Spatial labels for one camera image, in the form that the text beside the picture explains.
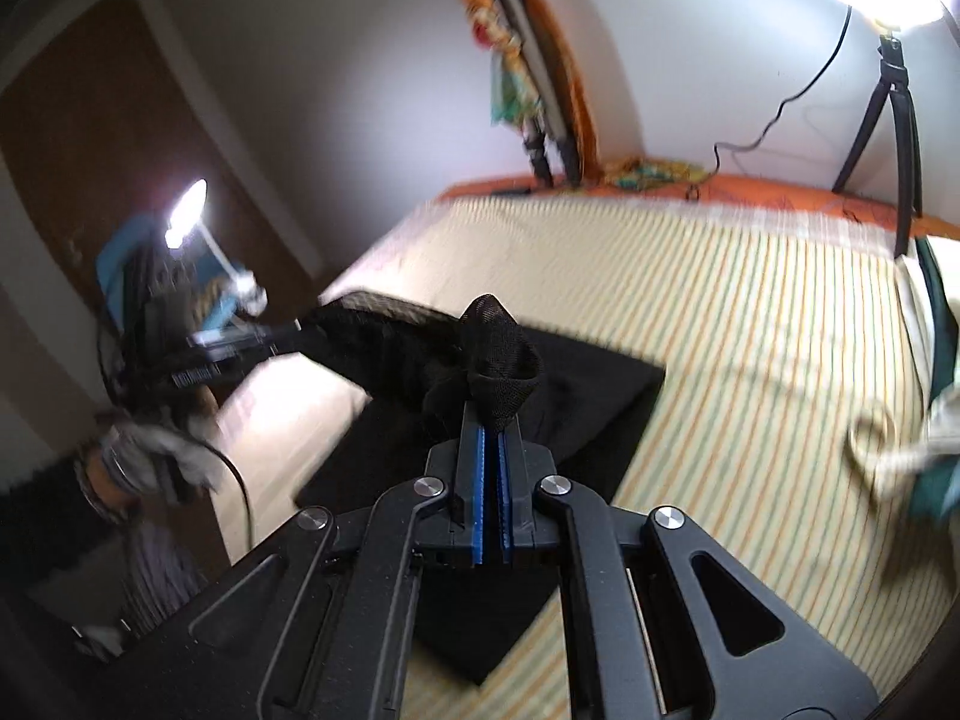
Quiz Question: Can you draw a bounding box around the person's striped clothing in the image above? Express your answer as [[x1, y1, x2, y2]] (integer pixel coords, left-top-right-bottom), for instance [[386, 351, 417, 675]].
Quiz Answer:
[[124, 517, 212, 635]]

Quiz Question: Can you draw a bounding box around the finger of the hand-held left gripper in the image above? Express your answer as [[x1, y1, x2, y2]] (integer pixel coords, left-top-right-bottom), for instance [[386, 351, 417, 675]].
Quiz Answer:
[[186, 319, 302, 362]]

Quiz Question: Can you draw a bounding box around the person's left forearm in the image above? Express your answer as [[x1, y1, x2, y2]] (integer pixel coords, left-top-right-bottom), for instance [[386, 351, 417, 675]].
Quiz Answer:
[[0, 450, 134, 582]]

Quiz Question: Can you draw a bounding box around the colourful patterned scarf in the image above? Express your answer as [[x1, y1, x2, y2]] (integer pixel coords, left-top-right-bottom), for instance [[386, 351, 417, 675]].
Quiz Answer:
[[459, 0, 545, 130]]

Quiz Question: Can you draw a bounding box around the black t-shirt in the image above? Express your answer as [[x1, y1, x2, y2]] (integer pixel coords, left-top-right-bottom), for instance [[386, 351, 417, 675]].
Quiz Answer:
[[294, 291, 668, 687]]

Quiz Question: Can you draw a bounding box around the folded black tripod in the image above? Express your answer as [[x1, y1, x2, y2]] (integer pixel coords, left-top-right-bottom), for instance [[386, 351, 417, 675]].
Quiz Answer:
[[487, 0, 586, 190]]

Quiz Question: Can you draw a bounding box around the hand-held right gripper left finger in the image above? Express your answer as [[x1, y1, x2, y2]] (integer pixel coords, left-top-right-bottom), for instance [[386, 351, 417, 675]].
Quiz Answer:
[[187, 401, 494, 720]]

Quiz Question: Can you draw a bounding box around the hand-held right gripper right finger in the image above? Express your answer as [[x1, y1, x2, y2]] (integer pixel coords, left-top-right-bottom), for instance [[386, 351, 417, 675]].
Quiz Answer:
[[493, 411, 880, 720]]

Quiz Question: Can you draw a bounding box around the black ring light cable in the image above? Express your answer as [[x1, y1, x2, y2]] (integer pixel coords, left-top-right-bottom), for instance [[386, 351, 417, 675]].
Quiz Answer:
[[711, 4, 856, 192]]

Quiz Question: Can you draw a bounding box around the blue chair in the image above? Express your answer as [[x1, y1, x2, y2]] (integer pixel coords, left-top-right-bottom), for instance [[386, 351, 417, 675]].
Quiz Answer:
[[96, 214, 250, 338]]

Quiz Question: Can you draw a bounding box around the orange cloth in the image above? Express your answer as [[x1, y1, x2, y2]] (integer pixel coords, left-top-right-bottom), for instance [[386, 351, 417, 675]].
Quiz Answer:
[[510, 0, 602, 175]]

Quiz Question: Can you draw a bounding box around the brown wooden door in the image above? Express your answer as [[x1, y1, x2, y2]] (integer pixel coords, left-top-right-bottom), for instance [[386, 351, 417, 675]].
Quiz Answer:
[[0, 0, 327, 331]]

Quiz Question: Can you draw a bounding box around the beige drawstring garment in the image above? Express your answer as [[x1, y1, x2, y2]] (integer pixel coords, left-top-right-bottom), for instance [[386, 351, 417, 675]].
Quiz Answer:
[[847, 382, 960, 502]]

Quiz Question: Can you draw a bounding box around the white clip lamp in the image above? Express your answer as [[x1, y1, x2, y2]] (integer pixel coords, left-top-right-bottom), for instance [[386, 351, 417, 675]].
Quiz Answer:
[[163, 178, 269, 320]]

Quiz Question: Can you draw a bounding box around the black ring light tripod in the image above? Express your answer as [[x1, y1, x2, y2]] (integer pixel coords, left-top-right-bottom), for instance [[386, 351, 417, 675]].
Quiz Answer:
[[831, 28, 926, 260]]

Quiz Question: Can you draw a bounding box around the person's left hand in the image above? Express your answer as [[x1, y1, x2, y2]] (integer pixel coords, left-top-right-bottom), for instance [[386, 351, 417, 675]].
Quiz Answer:
[[100, 418, 227, 509]]

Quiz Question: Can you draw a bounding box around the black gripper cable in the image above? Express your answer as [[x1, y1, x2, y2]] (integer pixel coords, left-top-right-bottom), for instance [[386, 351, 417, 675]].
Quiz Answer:
[[191, 431, 253, 565]]

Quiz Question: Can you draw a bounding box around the yellow striped bed cloth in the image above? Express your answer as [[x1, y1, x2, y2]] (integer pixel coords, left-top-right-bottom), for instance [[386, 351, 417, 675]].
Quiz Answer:
[[322, 191, 960, 698]]

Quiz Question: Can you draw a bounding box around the green yellow patterned cloth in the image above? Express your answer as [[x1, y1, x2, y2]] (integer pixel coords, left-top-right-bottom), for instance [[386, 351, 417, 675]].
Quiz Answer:
[[604, 156, 710, 192]]

